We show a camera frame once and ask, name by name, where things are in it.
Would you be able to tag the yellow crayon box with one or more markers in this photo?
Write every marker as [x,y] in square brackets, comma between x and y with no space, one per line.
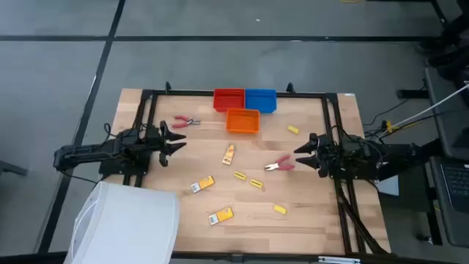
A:
[203,183]
[228,154]
[221,215]

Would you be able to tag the orange plastic bin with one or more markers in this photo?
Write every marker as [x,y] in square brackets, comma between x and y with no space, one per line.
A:
[242,121]

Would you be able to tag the red plastic bin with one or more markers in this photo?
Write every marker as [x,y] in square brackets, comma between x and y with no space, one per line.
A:
[229,100]

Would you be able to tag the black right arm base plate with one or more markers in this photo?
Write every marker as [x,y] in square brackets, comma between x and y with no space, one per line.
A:
[361,177]

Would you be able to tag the grey chair leg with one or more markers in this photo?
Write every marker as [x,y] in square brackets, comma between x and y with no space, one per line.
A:
[11,168]

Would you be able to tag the black aluminium table frame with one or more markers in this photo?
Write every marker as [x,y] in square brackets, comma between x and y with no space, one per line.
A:
[183,92]

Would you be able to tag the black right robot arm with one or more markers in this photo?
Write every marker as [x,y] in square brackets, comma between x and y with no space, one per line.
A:
[395,152]

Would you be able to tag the black floor foot bar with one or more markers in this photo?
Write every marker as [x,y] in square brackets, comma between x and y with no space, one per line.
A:
[410,94]

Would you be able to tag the small yellow eraser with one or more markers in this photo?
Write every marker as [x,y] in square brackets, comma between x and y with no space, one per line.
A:
[240,176]
[280,209]
[293,129]
[256,183]

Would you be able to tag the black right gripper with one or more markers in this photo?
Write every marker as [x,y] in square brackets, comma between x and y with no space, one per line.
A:
[321,155]

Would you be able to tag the white paper sheet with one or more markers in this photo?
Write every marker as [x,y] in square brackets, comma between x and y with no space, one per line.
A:
[390,187]

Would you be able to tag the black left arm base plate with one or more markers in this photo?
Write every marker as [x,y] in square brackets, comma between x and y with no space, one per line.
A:
[110,171]

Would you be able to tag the blue plastic bin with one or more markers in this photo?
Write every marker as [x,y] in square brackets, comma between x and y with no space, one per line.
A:
[260,100]

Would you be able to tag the black caster wheel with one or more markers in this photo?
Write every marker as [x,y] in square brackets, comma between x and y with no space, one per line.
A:
[425,238]

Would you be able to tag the dark grey side table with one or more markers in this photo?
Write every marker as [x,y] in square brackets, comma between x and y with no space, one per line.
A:
[445,121]

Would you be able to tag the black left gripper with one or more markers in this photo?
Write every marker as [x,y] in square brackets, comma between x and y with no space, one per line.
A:
[155,141]

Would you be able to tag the black frame clamp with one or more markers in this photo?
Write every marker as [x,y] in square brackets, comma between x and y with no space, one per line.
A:
[168,87]
[290,88]

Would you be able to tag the black diagonal desk strut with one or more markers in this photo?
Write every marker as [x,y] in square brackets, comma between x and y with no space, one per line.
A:
[432,146]

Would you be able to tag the dark grey laptop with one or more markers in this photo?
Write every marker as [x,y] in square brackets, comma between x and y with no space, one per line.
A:
[458,183]

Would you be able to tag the white label strip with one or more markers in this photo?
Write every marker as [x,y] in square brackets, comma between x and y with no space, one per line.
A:
[339,260]

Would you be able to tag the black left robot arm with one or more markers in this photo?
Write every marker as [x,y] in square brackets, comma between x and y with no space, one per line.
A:
[84,152]

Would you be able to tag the white plastic storage container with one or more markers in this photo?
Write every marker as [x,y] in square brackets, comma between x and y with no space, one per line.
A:
[128,223]

